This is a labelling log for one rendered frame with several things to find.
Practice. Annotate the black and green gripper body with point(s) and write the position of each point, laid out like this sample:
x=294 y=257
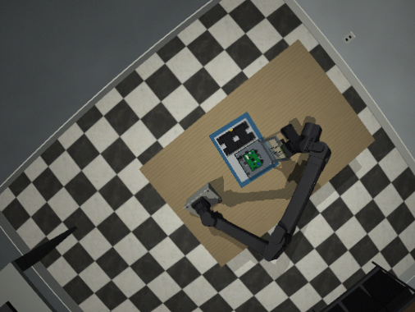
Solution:
x=288 y=153

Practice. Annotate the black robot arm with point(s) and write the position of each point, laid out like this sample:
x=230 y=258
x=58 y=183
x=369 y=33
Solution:
x=319 y=154

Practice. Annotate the green circuit board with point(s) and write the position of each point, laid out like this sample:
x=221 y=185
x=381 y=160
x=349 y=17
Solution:
x=253 y=160

